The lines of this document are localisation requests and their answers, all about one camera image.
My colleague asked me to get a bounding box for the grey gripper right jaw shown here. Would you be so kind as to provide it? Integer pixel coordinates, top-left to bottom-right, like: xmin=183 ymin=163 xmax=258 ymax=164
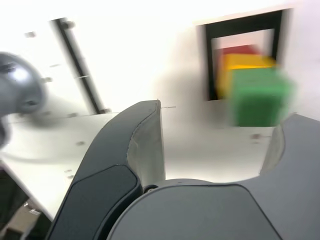
xmin=107 ymin=112 xmax=320 ymax=240

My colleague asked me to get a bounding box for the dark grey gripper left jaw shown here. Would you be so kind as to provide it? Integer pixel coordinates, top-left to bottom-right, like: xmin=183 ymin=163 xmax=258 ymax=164
xmin=44 ymin=99 xmax=167 ymax=240

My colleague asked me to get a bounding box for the green cube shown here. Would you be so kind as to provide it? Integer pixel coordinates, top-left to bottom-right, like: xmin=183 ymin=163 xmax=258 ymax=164
xmin=229 ymin=68 xmax=297 ymax=128

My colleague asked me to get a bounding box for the yellow cube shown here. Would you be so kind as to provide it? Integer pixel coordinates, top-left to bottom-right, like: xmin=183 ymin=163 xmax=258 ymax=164
xmin=217 ymin=53 xmax=278 ymax=100

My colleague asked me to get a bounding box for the red cube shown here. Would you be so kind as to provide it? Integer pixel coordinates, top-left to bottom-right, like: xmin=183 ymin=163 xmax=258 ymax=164
xmin=221 ymin=44 xmax=261 ymax=56

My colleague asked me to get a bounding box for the black tape square outline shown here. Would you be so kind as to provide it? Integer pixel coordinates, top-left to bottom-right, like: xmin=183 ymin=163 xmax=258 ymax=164
xmin=198 ymin=8 xmax=288 ymax=102

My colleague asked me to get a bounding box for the black tape strip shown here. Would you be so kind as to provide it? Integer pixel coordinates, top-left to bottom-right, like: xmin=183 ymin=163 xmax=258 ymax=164
xmin=49 ymin=17 xmax=112 ymax=115

